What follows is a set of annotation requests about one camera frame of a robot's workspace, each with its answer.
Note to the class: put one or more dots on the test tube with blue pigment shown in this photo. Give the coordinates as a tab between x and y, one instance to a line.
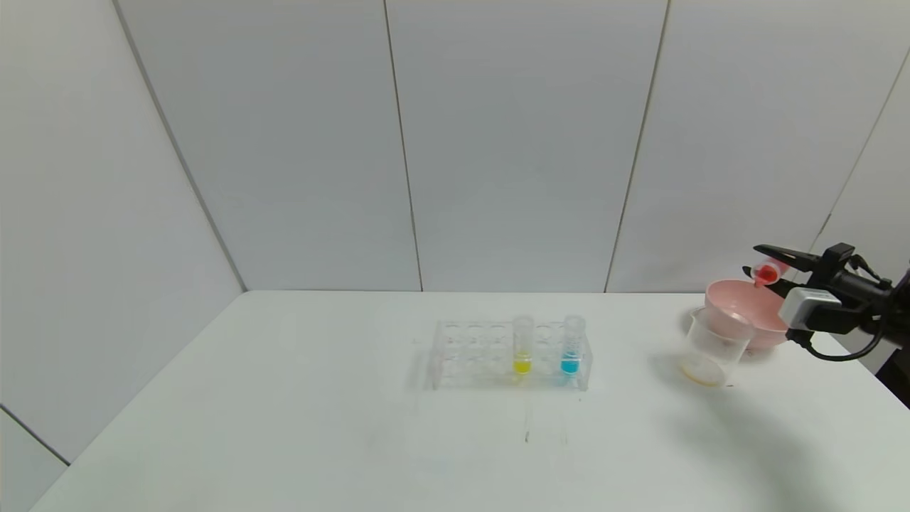
570	365

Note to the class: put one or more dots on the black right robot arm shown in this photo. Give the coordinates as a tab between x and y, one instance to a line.
899	313

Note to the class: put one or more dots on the clear plastic test tube rack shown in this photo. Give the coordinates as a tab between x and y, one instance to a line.
476	355

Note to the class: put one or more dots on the pink bowl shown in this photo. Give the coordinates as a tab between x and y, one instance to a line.
753	306

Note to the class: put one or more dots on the clear plastic beaker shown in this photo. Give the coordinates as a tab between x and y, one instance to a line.
711	348

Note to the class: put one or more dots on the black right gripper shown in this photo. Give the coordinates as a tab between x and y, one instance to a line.
829	271

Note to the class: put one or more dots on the test tube with red pigment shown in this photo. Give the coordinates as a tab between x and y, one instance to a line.
766	272

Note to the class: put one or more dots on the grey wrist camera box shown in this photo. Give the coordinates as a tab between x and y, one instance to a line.
809	307

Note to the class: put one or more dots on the test tube with yellow pigment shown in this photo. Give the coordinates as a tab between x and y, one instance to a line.
522	365

